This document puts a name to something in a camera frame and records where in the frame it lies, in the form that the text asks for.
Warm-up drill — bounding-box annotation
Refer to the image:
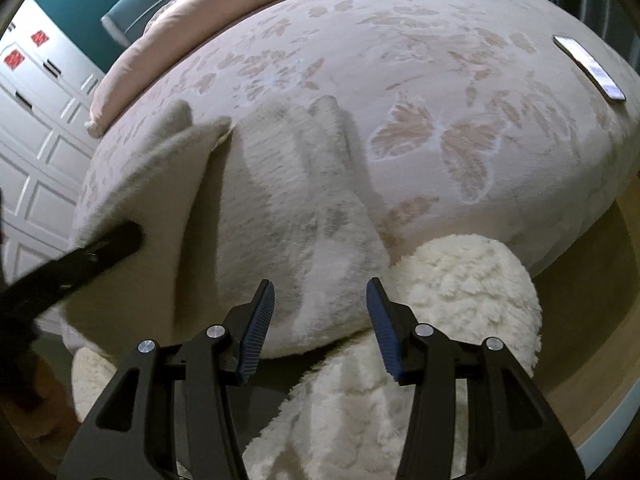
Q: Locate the teal padded headboard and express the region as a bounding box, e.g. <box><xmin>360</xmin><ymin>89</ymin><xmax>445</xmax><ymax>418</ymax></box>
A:
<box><xmin>100</xmin><ymin>0</ymin><xmax>187</xmax><ymax>52</ymax></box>

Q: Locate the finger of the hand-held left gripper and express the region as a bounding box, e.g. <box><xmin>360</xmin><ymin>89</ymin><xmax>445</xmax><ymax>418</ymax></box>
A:
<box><xmin>0</xmin><ymin>222</ymin><xmax>144</xmax><ymax>322</ymax></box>

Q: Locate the bed with floral cover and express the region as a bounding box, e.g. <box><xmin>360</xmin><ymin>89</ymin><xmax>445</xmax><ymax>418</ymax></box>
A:
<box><xmin>40</xmin><ymin>0</ymin><xmax>640</xmax><ymax>356</ymax></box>

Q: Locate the white fluffy rug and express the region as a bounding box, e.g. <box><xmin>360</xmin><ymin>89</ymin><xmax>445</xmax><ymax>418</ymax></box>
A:
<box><xmin>71</xmin><ymin>233</ymin><xmax>544</xmax><ymax>480</ymax></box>

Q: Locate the white wardrobe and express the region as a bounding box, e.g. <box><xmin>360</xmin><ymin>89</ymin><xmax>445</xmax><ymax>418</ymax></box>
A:
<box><xmin>0</xmin><ymin>0</ymin><xmax>107</xmax><ymax>283</ymax></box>

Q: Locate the pink duvet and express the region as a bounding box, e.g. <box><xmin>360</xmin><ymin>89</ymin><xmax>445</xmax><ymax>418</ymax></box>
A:
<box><xmin>84</xmin><ymin>0</ymin><xmax>306</xmax><ymax>137</ymax></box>

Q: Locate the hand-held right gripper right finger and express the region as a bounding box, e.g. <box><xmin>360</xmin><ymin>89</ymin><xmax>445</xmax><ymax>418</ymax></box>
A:
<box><xmin>365</xmin><ymin>276</ymin><xmax>587</xmax><ymax>480</ymax></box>

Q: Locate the smartphone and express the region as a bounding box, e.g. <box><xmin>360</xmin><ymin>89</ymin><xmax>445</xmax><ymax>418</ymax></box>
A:
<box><xmin>552</xmin><ymin>34</ymin><xmax>627</xmax><ymax>102</ymax></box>

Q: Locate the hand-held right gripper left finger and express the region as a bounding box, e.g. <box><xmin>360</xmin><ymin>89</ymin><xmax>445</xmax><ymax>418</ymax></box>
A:
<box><xmin>60</xmin><ymin>280</ymin><xmax>277</xmax><ymax>480</ymax></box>

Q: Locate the cream sweater with black hearts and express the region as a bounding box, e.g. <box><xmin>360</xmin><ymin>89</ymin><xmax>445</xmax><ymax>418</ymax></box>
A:
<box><xmin>74</xmin><ymin>96</ymin><xmax>392</xmax><ymax>361</ymax></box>

